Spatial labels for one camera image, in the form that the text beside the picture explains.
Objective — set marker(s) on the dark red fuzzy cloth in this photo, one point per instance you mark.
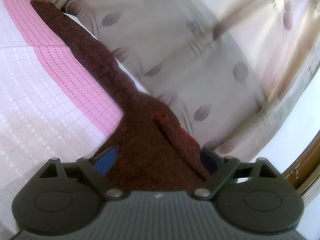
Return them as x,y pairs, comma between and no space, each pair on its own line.
147,135

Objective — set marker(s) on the brown wooden door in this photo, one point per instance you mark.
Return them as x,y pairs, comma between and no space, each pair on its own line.
300,165

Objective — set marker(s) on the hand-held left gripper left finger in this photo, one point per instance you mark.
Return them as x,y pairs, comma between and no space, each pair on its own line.
107,160

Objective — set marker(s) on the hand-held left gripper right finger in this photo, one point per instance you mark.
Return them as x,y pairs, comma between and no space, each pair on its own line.
210,160

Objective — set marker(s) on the pink checked blanket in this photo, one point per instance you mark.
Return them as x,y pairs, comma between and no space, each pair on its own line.
45,85

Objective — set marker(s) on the leaf print curtain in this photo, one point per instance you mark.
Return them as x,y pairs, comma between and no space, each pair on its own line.
200,62

